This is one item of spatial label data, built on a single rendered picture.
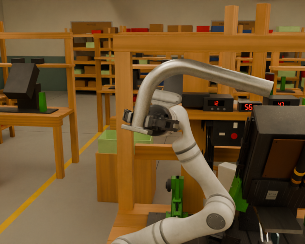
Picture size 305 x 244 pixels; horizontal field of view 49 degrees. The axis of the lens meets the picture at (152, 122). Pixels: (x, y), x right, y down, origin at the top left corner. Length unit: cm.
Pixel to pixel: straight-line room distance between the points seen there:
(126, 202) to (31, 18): 1125
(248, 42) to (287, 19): 1002
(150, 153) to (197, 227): 109
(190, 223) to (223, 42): 110
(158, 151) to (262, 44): 86
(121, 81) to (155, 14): 982
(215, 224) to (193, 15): 1075
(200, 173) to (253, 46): 105
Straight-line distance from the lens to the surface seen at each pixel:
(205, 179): 103
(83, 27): 1220
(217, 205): 101
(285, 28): 1122
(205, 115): 179
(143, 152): 208
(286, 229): 161
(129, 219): 207
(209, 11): 1159
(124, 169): 204
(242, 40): 189
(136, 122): 65
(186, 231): 108
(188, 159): 97
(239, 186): 166
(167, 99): 81
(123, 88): 191
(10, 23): 1333
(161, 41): 186
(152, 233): 114
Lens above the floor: 193
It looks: 14 degrees down
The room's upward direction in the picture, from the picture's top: straight up
